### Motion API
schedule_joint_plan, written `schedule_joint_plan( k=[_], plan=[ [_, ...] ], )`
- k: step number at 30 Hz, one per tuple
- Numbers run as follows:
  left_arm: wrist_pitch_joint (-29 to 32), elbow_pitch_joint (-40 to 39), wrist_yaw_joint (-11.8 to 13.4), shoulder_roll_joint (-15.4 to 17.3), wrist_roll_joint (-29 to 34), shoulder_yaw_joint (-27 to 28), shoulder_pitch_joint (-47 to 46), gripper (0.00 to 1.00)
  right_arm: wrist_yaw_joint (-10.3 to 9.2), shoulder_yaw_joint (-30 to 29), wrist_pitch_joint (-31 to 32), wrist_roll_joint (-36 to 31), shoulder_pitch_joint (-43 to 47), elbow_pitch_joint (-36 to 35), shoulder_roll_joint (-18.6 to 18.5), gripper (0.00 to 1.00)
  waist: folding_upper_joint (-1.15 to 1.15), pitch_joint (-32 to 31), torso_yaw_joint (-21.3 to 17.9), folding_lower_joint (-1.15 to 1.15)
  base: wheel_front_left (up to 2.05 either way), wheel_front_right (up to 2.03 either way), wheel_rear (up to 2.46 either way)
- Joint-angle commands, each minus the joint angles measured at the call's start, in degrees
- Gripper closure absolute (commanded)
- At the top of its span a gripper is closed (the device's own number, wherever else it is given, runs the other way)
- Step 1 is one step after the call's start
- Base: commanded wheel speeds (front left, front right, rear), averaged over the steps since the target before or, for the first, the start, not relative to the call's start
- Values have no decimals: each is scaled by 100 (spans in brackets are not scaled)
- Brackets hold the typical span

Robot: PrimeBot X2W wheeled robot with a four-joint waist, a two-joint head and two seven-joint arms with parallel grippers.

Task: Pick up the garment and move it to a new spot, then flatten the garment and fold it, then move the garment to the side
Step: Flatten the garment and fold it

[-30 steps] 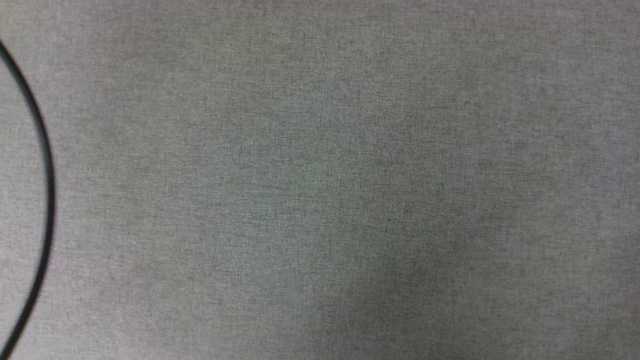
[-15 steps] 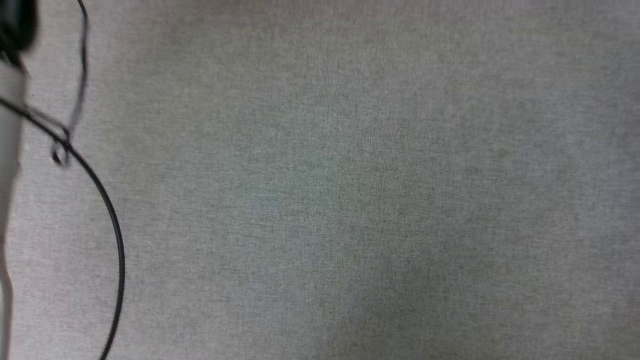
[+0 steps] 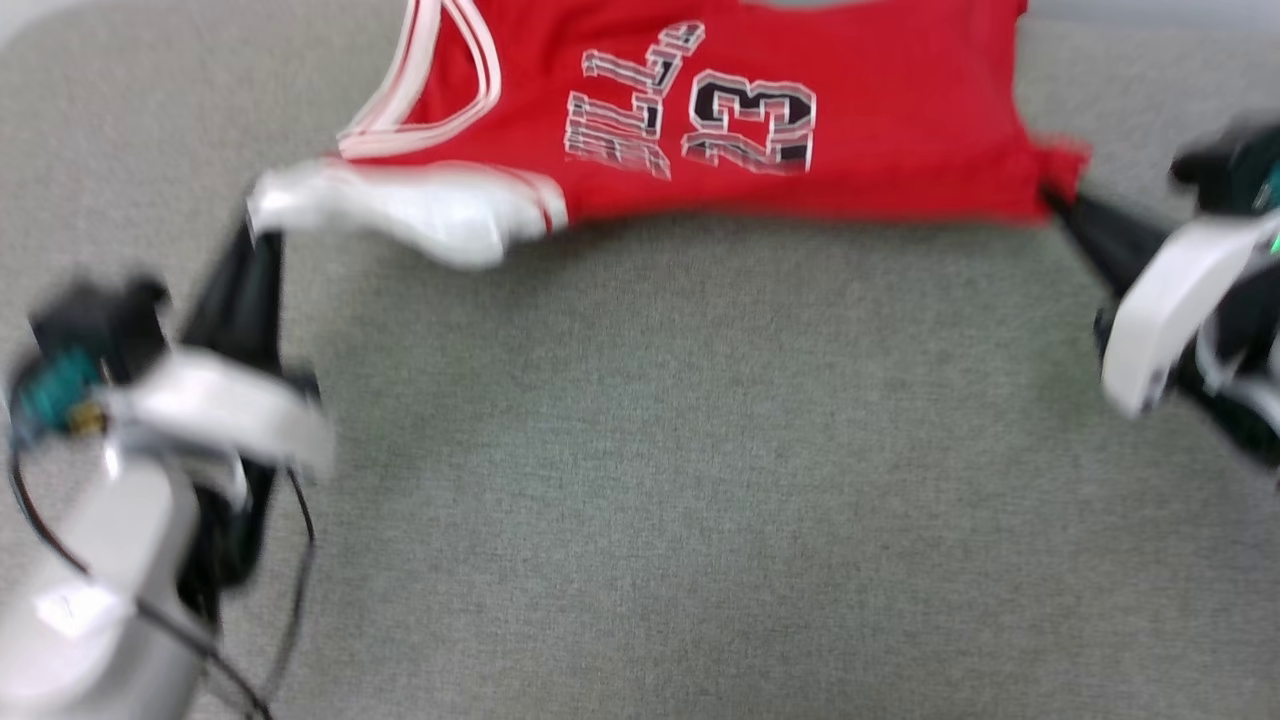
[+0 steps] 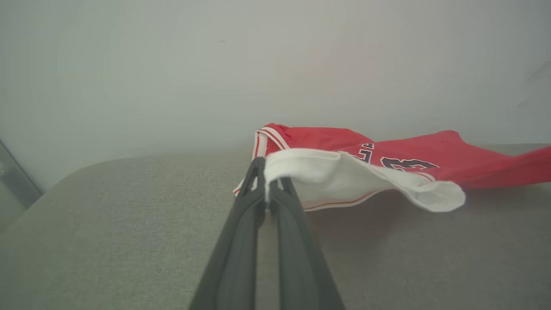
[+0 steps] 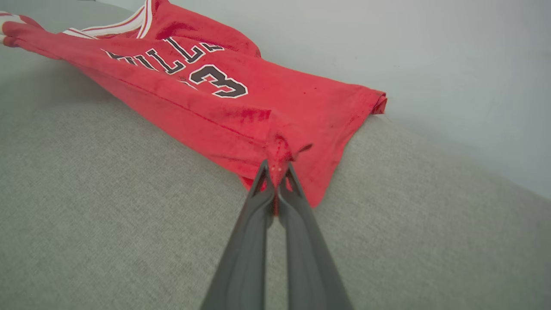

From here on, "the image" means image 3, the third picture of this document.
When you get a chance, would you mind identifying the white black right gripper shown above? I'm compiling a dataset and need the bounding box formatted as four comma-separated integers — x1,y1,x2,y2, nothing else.
1045,190,1280,471

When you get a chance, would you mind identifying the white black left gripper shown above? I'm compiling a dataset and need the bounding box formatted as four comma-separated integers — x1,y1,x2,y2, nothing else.
100,215,336,601

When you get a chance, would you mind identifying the red white basketball jersey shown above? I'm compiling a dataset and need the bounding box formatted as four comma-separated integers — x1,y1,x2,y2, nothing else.
245,0,1091,271

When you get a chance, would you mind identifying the teal left camera connector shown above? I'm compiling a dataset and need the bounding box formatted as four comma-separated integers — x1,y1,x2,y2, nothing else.
10,348,103,446

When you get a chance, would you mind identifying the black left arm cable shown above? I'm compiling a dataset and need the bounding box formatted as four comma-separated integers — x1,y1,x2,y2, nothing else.
8,445,319,720

